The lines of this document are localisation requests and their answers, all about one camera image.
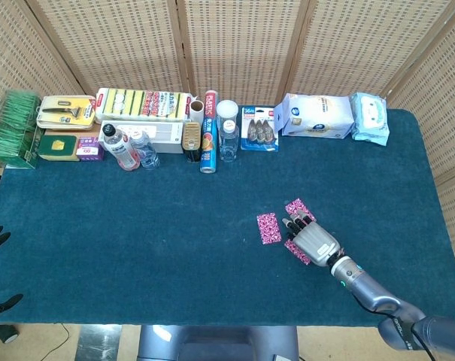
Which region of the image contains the blue plastic wrap roll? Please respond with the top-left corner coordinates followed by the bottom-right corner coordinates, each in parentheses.
top-left (199, 89), bottom-right (219, 174)

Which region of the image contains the dark green small box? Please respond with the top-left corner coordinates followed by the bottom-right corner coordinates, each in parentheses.
top-left (38, 134), bottom-right (80, 162)

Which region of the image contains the woven bamboo folding screen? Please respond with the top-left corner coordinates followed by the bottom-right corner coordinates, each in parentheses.
top-left (0, 0), bottom-right (455, 272)

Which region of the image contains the black can with gold lid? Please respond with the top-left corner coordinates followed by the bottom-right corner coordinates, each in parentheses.
top-left (184, 120), bottom-right (202, 163)

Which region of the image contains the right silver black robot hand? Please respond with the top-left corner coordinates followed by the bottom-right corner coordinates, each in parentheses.
top-left (281, 209), bottom-right (341, 268)

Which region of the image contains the small purple box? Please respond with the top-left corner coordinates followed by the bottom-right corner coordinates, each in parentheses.
top-left (75, 136), bottom-right (105, 162)

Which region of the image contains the black object with white end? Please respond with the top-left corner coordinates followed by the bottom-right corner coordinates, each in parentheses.
top-left (0, 323), bottom-right (18, 344)

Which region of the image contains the yellow razor blister pack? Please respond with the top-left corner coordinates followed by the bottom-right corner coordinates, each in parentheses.
top-left (36, 95), bottom-right (97, 129)

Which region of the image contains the green tea bag box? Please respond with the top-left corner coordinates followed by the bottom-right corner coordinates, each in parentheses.
top-left (0, 89), bottom-right (42, 170)

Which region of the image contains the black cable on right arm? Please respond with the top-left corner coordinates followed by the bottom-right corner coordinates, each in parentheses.
top-left (353, 295), bottom-right (438, 361)

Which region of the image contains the white facial tissue pack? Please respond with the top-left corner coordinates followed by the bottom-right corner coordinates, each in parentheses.
top-left (274, 93), bottom-right (355, 140)

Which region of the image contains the small clear water bottle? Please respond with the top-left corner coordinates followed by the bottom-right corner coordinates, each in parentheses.
top-left (130, 130), bottom-right (161, 170)

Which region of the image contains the thin black floor cable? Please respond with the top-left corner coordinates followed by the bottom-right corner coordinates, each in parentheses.
top-left (46, 322), bottom-right (72, 350)

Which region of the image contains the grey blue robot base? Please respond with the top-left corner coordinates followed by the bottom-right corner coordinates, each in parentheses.
top-left (136, 323), bottom-right (300, 361)

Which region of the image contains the white lint roller refill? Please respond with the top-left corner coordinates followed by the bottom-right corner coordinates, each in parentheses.
top-left (189, 99), bottom-right (205, 127)

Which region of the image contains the pink drink bottle black cap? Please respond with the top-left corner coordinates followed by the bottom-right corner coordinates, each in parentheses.
top-left (101, 123), bottom-right (141, 173)

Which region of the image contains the light blue wet wipes pack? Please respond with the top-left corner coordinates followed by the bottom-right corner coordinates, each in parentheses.
top-left (349, 92), bottom-right (390, 147)

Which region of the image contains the yellow green sponge multipack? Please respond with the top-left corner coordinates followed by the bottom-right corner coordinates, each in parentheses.
top-left (95, 87), bottom-right (193, 121)

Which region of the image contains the dark blue felt table mat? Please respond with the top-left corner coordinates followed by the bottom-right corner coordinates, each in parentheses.
top-left (0, 105), bottom-right (455, 328)

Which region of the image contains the tall clear bottle white cap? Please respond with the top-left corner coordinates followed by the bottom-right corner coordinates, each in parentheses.
top-left (218, 119), bottom-right (239, 163)

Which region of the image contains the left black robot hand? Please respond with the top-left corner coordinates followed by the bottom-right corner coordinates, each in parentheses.
top-left (0, 224), bottom-right (24, 317)

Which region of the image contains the long white cardboard box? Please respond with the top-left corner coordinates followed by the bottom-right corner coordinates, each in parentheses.
top-left (99, 120), bottom-right (185, 154)

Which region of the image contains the clear jar with white lid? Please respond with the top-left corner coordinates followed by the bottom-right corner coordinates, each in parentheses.
top-left (216, 100), bottom-right (240, 123)

